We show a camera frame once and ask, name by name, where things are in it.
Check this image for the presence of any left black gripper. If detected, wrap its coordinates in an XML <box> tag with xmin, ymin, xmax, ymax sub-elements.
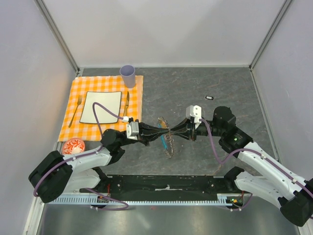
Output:
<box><xmin>119</xmin><ymin>119</ymin><xmax>169</xmax><ymax>147</ymax></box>

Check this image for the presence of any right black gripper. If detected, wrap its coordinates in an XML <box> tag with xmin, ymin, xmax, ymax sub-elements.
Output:
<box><xmin>170</xmin><ymin>117</ymin><xmax>224</xmax><ymax>141</ymax></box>

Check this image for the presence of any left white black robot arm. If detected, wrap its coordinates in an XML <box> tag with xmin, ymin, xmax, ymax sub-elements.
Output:
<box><xmin>28</xmin><ymin>121</ymin><xmax>170</xmax><ymax>203</ymax></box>

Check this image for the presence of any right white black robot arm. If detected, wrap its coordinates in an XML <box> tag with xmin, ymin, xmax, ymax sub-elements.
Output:
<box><xmin>171</xmin><ymin>105</ymin><xmax>313</xmax><ymax>227</ymax></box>

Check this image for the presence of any gold knife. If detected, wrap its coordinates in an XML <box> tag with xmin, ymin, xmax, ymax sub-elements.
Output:
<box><xmin>123</xmin><ymin>92</ymin><xmax>130</xmax><ymax>116</ymax></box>

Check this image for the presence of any orange checkered cloth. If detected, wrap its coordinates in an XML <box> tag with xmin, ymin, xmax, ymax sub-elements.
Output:
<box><xmin>58</xmin><ymin>75</ymin><xmax>144</xmax><ymax>141</ymax></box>

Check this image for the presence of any white square plate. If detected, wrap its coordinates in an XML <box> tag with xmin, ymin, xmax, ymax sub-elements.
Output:
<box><xmin>80</xmin><ymin>92</ymin><xmax>122</xmax><ymax>124</ymax></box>

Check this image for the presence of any purple plastic cup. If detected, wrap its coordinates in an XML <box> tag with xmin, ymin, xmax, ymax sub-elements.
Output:
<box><xmin>119</xmin><ymin>65</ymin><xmax>136</xmax><ymax>89</ymax></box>

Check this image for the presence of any red patterned bowl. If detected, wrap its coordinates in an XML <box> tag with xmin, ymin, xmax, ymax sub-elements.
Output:
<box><xmin>62</xmin><ymin>138</ymin><xmax>86</xmax><ymax>155</ymax></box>

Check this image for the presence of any gold fork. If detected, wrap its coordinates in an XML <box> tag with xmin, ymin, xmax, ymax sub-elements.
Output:
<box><xmin>68</xmin><ymin>95</ymin><xmax>83</xmax><ymax>128</ymax></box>

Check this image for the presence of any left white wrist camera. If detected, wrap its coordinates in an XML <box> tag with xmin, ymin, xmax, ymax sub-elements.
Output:
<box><xmin>122</xmin><ymin>116</ymin><xmax>139</xmax><ymax>140</ymax></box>

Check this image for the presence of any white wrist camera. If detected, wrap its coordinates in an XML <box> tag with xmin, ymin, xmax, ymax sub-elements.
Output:
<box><xmin>122</xmin><ymin>116</ymin><xmax>139</xmax><ymax>140</ymax></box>
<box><xmin>186</xmin><ymin>105</ymin><xmax>202</xmax><ymax>123</ymax></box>

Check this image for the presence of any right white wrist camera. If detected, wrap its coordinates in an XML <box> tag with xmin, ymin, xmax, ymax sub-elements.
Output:
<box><xmin>186</xmin><ymin>105</ymin><xmax>202</xmax><ymax>123</ymax></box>

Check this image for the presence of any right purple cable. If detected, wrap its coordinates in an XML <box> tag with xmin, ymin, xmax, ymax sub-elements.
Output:
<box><xmin>199</xmin><ymin>118</ymin><xmax>313</xmax><ymax>219</ymax></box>

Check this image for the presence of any purple cable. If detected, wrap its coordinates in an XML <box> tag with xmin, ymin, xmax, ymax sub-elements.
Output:
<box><xmin>33</xmin><ymin>102</ymin><xmax>129</xmax><ymax>212</ymax></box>
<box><xmin>199</xmin><ymin>118</ymin><xmax>313</xmax><ymax>219</ymax></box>

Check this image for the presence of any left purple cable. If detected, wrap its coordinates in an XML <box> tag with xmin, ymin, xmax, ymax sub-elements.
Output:
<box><xmin>33</xmin><ymin>102</ymin><xmax>129</xmax><ymax>212</ymax></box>

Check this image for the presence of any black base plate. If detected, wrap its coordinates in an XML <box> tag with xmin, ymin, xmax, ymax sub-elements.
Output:
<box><xmin>93</xmin><ymin>175</ymin><xmax>242</xmax><ymax>201</ymax></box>

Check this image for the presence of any grey slotted cable duct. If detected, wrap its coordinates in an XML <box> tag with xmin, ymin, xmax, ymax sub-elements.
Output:
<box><xmin>50</xmin><ymin>193</ymin><xmax>242</xmax><ymax>206</ymax></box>

